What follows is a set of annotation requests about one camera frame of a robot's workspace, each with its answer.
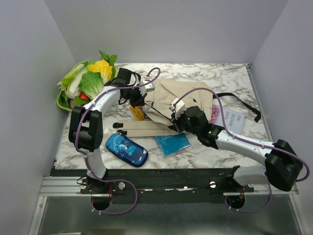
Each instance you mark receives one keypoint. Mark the white toy bok choy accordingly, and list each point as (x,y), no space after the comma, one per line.
(69,83)

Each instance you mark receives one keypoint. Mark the beige canvas student bag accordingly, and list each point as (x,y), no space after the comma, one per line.
(198,107)

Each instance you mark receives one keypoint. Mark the green toy lettuce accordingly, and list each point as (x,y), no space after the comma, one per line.
(91,84)

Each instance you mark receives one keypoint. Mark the blue notebook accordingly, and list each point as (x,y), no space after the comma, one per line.
(170,145)

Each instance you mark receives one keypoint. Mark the colourful children's book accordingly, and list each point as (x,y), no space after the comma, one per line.
(138,113)

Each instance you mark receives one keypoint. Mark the yellow toy cabbage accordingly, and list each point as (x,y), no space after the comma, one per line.
(106,71)

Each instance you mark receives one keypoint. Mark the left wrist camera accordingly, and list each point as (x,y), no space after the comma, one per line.
(149,86)

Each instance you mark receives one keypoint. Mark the white flower cover book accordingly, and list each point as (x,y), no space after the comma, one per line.
(234,120)

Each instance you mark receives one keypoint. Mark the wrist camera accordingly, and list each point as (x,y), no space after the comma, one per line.
(149,86)
(177,106)

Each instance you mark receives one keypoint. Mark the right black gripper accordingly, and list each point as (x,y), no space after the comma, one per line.
(175,121)

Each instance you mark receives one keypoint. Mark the orange toy carrot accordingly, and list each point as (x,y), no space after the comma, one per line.
(84,97)

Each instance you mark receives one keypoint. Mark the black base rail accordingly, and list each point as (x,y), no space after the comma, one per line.
(157,186)

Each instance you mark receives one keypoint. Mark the blue pencil case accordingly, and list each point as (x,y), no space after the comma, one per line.
(127,150)

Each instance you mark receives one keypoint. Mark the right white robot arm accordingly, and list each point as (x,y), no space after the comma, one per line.
(277,162)

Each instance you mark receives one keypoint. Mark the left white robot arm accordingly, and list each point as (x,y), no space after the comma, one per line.
(86,125)

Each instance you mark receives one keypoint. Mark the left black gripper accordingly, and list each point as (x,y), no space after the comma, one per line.
(140,100)

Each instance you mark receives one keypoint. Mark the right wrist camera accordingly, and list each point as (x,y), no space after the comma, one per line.
(177,106)

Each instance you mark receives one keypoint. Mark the green vegetable basket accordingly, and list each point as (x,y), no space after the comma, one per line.
(69,103)

